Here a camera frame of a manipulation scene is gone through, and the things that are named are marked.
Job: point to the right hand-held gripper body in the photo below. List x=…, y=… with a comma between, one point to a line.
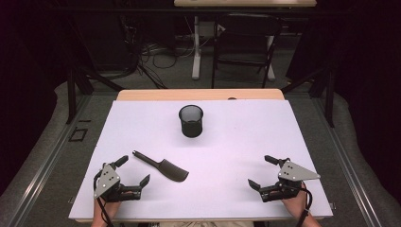
x=296, y=171

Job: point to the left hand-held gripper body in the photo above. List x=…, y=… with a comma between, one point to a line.
x=108, y=179

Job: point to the black mesh cup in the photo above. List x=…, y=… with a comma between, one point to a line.
x=190, y=127

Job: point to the person's left hand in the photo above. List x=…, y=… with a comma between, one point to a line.
x=112, y=208

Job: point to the person's right hand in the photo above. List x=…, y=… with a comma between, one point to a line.
x=296, y=206

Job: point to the white table mat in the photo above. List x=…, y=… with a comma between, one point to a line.
x=220, y=157

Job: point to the black metal stand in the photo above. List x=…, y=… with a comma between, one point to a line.
x=329, y=97
x=72, y=94

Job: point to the wooden table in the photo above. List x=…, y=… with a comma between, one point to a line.
x=189, y=94

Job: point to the black folding chair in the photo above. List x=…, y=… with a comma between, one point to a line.
x=246, y=41

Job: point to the black horizontal bar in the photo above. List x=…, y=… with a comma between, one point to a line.
x=126, y=10

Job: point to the white-legged desk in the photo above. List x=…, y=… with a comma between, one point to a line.
x=246, y=3

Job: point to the aluminium rail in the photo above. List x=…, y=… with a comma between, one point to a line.
x=47, y=164
x=346, y=164

